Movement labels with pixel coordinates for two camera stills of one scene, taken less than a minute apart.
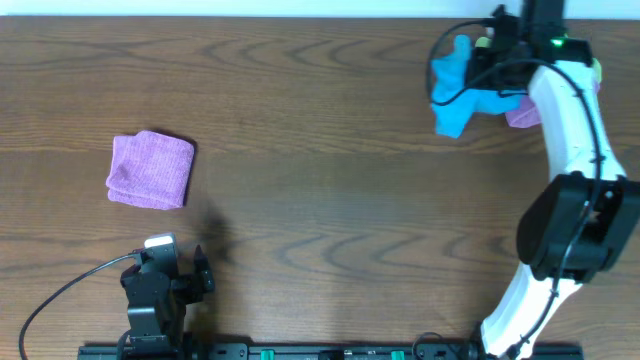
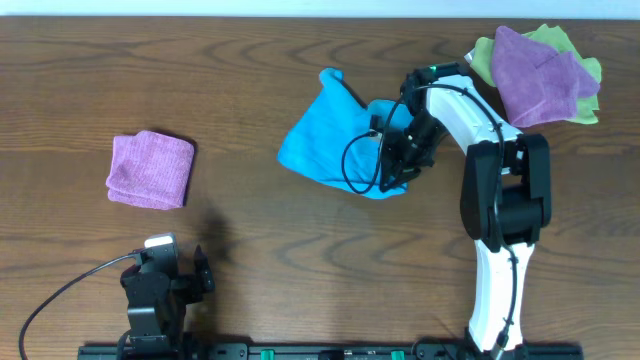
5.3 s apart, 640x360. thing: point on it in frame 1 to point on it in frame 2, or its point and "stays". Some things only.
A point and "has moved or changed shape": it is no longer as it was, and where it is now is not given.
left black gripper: [187, 286] stays
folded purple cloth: [150, 169] stays
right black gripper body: [478, 60] to [411, 152]
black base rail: [307, 352] stays
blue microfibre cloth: [453, 102] has moved or changed shape
